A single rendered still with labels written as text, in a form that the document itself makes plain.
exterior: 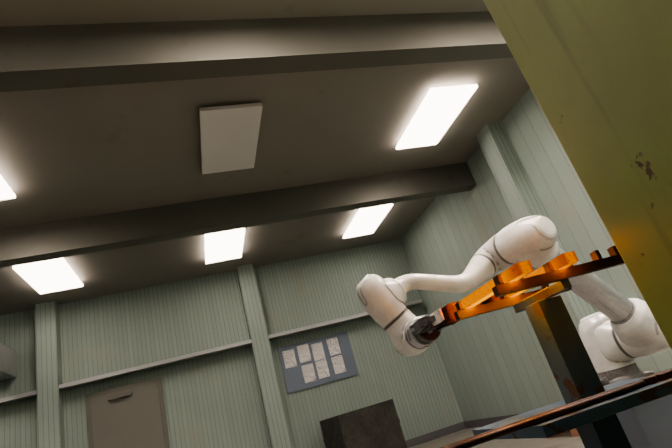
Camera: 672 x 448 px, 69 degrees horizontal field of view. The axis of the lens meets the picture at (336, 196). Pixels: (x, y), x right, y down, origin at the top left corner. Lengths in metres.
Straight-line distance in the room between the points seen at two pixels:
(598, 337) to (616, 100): 1.53
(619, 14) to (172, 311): 8.97
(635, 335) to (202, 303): 8.04
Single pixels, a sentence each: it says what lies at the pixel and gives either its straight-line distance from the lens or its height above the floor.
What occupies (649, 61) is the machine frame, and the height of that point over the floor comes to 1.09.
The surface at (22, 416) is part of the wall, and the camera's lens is 9.55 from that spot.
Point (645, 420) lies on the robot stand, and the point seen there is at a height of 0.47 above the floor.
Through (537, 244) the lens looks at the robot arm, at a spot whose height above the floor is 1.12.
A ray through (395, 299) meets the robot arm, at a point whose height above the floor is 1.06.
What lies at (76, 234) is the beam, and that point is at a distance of 6.63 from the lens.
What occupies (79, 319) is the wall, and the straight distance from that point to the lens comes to 9.62.
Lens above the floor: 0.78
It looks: 24 degrees up
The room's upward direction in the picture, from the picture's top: 17 degrees counter-clockwise
